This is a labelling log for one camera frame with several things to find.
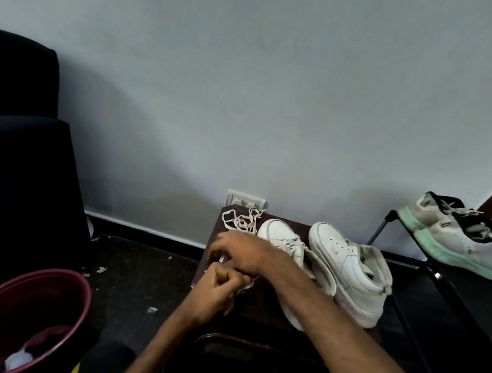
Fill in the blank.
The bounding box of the white shoelace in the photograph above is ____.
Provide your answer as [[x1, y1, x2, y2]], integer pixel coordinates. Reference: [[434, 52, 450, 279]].
[[191, 204, 267, 295]]

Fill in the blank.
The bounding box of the dark curved chair frame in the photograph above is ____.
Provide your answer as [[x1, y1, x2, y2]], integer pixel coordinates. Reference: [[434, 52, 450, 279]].
[[193, 331, 325, 366]]

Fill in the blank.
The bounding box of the white laced low sneaker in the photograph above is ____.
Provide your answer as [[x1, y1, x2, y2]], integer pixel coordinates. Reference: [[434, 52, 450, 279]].
[[252, 217, 340, 334]]

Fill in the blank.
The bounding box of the person's right forearm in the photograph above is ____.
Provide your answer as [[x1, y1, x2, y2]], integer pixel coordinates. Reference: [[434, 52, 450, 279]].
[[257, 249, 432, 373]]

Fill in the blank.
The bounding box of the white baseboard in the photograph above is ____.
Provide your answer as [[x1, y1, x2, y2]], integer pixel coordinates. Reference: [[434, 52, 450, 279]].
[[83, 210, 209, 249]]

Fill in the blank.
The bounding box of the person's right hand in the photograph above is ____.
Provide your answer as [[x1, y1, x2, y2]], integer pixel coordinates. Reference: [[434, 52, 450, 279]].
[[206, 230, 286, 278]]

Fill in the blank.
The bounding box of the dark wooden stool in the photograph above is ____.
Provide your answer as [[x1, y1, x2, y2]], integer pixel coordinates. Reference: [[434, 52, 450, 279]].
[[188, 203, 390, 344]]

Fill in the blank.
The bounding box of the black metal shoe rack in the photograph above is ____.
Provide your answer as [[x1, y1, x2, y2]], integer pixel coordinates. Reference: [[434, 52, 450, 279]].
[[359, 208, 492, 373]]

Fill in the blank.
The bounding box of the grey sneaker with green sole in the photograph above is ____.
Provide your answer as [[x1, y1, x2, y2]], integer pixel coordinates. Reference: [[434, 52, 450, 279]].
[[393, 190, 492, 284]]

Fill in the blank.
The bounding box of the white cloth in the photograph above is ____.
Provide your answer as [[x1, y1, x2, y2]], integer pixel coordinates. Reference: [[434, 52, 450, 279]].
[[4, 346, 35, 373]]

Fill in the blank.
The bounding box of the black armchair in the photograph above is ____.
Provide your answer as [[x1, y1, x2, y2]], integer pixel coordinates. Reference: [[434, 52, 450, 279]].
[[0, 27, 103, 304]]

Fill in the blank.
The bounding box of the maroon plastic bucket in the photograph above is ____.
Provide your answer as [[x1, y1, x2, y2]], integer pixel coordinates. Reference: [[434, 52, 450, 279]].
[[0, 266, 93, 373]]

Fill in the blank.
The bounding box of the person's left hand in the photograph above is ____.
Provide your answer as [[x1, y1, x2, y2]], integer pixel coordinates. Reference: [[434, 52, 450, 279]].
[[184, 260, 253, 330]]

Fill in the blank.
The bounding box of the white wall outlet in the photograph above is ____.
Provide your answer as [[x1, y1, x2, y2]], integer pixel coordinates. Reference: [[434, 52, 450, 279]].
[[225, 189, 267, 211]]

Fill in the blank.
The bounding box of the person's left forearm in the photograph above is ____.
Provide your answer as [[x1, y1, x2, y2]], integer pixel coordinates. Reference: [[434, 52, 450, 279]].
[[120, 303, 207, 373]]

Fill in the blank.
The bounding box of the white high-top sneaker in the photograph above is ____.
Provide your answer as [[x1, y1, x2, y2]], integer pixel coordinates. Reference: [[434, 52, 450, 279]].
[[303, 221, 396, 330]]

